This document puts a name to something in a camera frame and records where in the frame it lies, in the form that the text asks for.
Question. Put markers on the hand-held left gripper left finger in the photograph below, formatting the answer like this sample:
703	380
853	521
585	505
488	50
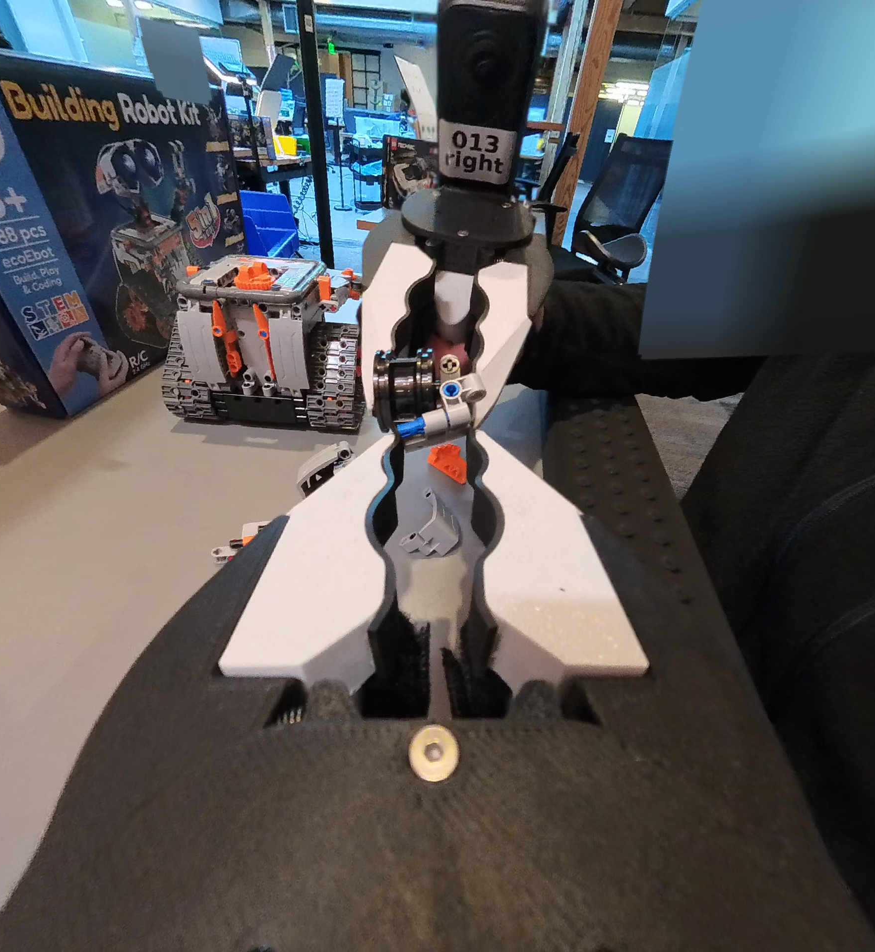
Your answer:
303	595

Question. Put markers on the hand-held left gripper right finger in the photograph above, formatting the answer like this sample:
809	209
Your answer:
564	595

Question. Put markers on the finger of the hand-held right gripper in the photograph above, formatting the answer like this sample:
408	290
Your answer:
382	305
508	312

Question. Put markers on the black toy wheel hub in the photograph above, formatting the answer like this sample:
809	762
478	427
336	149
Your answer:
408	387

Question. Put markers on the blue connector pin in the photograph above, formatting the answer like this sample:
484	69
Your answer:
415	426

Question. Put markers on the grey curved brick panel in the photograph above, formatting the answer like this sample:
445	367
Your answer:
434	529

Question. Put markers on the person's right forearm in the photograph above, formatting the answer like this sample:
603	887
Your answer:
594	342

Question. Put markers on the person's right hand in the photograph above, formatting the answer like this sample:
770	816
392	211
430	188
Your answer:
449	349

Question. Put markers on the grey orange axle assembly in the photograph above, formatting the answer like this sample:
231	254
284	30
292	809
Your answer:
240	541

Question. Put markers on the brown wooden table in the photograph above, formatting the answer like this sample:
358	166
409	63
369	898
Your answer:
378	219

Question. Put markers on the black dimpled mat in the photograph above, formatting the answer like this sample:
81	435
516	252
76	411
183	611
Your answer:
616	506

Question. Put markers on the wooden pillar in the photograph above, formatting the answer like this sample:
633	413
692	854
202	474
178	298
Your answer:
586	111

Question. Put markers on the black car kit box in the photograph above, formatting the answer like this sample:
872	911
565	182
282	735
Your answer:
408	171

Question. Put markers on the grey dome brick assembly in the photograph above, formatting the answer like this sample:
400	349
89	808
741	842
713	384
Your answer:
322	468

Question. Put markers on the tracked toy brick robot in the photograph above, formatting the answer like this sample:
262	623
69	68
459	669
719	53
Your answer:
259	342

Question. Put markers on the blue plastic bin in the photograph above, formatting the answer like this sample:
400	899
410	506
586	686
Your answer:
266	223

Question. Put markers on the orange brick piece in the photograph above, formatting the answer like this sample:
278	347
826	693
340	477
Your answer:
449	462

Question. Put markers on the black mesh office chair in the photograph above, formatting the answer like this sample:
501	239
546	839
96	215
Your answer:
623	193

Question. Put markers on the blue toy kit box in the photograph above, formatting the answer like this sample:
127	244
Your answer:
73	223

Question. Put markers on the black metal post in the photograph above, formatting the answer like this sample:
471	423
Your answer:
316	134

